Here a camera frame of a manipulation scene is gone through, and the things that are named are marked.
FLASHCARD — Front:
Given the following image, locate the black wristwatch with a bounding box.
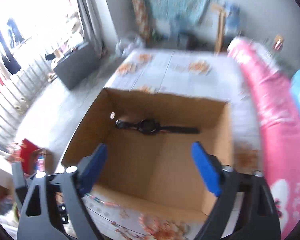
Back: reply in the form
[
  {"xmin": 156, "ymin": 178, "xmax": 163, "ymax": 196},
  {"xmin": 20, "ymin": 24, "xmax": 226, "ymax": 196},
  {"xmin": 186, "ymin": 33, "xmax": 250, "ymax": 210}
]
[{"xmin": 115, "ymin": 119, "xmax": 200, "ymax": 135}]

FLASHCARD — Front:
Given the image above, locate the small open cardboard box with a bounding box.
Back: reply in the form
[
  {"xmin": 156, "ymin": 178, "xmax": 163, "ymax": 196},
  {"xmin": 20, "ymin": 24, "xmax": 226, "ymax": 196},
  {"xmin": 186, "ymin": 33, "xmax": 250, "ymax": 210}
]
[{"xmin": 6, "ymin": 139, "xmax": 54, "ymax": 175}]

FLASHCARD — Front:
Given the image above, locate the brown cardboard box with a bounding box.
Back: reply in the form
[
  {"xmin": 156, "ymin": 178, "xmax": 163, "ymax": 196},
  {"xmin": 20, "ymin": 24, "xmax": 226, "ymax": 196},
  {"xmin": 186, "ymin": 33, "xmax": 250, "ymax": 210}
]
[{"xmin": 62, "ymin": 88, "xmax": 233, "ymax": 223}]

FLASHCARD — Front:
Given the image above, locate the grey curtain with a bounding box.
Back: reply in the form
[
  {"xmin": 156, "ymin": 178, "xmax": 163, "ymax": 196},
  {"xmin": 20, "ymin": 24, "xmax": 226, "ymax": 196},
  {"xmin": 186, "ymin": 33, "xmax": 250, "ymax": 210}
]
[{"xmin": 77, "ymin": 0, "xmax": 103, "ymax": 58}]

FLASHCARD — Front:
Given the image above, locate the pink floral quilt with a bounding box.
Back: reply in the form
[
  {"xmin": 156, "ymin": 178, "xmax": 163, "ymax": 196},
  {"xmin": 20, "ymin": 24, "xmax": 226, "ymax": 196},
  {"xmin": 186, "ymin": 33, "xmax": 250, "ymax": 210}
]
[{"xmin": 227, "ymin": 37, "xmax": 300, "ymax": 239}]

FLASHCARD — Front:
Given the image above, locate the white plastic bag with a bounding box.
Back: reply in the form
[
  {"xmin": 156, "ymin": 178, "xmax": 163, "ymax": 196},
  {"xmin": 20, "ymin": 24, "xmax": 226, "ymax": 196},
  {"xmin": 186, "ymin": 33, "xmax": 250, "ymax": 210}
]
[{"xmin": 115, "ymin": 35, "xmax": 145, "ymax": 57}]

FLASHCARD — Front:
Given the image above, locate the brown topped bottle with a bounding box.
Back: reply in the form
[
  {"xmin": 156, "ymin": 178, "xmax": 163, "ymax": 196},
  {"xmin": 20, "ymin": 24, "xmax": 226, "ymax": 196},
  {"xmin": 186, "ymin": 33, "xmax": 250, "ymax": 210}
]
[{"xmin": 273, "ymin": 35, "xmax": 284, "ymax": 51}]

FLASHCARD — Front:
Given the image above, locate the patterned tall box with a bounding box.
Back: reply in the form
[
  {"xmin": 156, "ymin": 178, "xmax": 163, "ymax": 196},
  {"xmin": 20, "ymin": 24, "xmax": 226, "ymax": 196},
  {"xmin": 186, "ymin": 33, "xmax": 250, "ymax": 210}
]
[{"xmin": 132, "ymin": 0, "xmax": 151, "ymax": 41}]

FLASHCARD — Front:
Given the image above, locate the floral tablecloth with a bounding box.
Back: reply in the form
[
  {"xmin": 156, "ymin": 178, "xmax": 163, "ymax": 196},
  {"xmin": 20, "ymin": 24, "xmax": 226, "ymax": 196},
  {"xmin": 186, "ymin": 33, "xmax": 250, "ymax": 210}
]
[{"xmin": 84, "ymin": 49, "xmax": 263, "ymax": 239}]

